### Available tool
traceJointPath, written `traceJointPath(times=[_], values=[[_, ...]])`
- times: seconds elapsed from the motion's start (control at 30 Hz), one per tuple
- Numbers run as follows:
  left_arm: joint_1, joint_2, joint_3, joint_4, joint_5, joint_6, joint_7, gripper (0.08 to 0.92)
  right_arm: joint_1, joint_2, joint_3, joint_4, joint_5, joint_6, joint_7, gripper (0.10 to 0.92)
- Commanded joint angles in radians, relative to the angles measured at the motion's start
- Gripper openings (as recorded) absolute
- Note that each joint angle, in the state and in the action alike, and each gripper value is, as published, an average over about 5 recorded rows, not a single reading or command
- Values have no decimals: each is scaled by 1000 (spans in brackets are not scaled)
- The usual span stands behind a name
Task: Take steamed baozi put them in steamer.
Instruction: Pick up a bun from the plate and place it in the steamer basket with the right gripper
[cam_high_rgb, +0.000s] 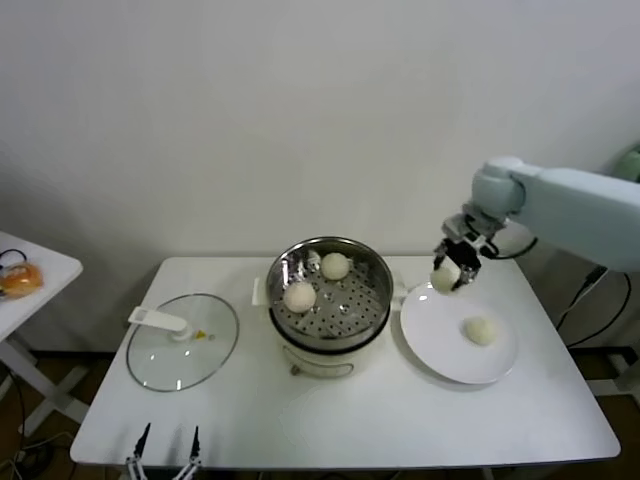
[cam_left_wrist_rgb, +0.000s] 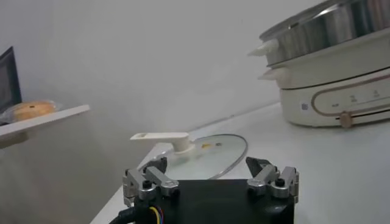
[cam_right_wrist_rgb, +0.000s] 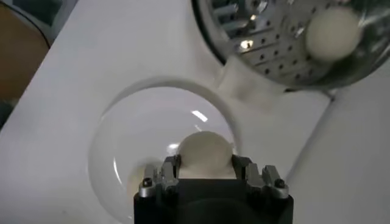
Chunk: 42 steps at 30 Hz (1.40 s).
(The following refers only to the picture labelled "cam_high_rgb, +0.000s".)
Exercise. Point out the white round plate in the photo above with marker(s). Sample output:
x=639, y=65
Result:
x=440, y=350

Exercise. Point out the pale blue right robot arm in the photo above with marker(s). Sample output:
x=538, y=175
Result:
x=575, y=210

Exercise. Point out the orange bread in bag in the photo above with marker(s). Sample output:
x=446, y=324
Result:
x=22, y=281

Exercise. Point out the white steamed baozi bun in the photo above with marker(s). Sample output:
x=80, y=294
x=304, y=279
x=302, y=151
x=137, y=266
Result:
x=442, y=281
x=300, y=297
x=480, y=331
x=334, y=266

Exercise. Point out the white electric cooker pot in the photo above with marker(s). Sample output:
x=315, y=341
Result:
x=320, y=364

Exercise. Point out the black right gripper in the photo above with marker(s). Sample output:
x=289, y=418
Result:
x=462, y=252

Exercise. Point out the mint green appliance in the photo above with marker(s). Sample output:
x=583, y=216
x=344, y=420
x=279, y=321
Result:
x=631, y=160

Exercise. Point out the white side table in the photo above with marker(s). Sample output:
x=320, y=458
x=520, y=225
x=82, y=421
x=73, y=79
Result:
x=52, y=265

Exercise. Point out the white shelf stand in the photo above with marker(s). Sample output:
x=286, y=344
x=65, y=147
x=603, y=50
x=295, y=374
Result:
x=627, y=372

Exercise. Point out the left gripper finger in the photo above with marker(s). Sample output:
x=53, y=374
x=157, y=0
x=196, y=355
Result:
x=145, y=440
x=196, y=445

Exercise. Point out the stainless steel steamer basket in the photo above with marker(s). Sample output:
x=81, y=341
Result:
x=350, y=322

